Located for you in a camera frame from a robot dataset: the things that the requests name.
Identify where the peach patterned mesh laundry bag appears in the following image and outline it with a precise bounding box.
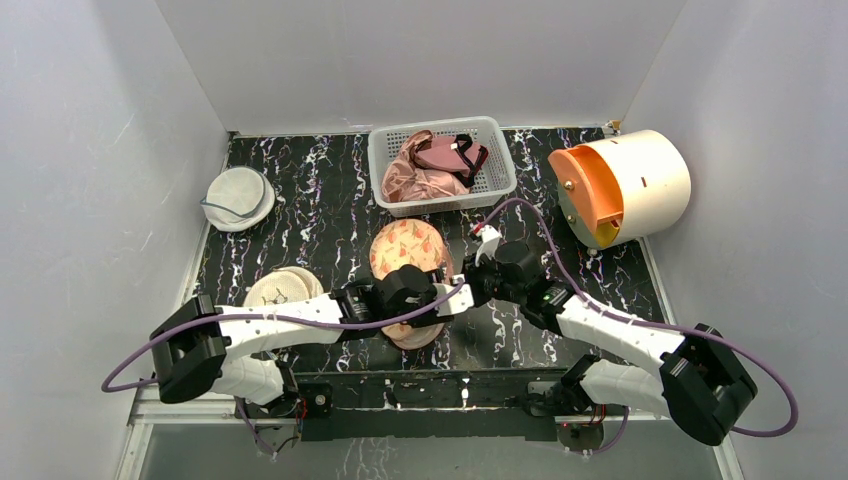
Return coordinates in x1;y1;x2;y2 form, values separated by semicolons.
369;219;454;350

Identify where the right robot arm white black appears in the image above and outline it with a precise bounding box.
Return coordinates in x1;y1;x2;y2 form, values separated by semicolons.
461;241;758;446

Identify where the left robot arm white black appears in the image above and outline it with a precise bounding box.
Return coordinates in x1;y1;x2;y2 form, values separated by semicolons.
150;265;469;416

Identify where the pink bra black trim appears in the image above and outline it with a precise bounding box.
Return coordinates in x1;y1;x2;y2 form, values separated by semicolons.
413;134;489;188

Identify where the round white mesh laundry bag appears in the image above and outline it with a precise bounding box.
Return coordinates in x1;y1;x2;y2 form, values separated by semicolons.
200;166;276;233

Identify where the white plastic basket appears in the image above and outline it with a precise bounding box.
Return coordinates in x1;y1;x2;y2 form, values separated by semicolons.
368;116;517;217

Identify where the pink satin garment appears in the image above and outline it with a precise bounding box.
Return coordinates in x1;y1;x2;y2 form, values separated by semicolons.
380;130;470;203

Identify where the white orange toy washing drum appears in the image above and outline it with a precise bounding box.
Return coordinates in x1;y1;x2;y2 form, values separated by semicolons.
548;130;692;250

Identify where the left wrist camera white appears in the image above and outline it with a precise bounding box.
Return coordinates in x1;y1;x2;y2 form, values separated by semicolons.
434;274;475;317

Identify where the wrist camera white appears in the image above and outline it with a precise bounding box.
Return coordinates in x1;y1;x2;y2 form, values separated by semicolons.
471;224;502;267
434;274;475;317

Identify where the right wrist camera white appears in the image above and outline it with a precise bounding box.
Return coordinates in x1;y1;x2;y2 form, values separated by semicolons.
471;224;502;267

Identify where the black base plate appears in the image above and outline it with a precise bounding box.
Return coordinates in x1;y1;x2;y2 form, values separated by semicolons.
295;368;591;441

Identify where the aluminium frame rail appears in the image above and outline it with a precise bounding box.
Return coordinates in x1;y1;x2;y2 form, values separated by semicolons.
113;218;743;480

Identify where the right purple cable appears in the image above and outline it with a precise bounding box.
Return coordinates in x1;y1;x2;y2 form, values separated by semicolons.
471;197;800;458

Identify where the purple cable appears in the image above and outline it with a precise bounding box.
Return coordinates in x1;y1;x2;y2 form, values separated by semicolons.
471;197;800;458
101;281;466;458

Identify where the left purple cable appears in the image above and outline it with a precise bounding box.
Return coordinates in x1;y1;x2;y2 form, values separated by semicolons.
101;281;466;458

